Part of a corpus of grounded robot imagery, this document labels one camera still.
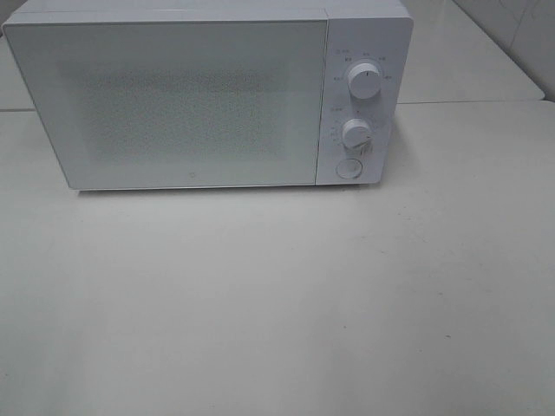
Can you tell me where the round white door button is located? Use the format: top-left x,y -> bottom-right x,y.
336,159 -> 362,179

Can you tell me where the white microwave door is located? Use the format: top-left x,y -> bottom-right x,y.
6,21 -> 327,191

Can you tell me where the white microwave oven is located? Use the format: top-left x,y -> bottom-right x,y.
2,1 -> 414,189

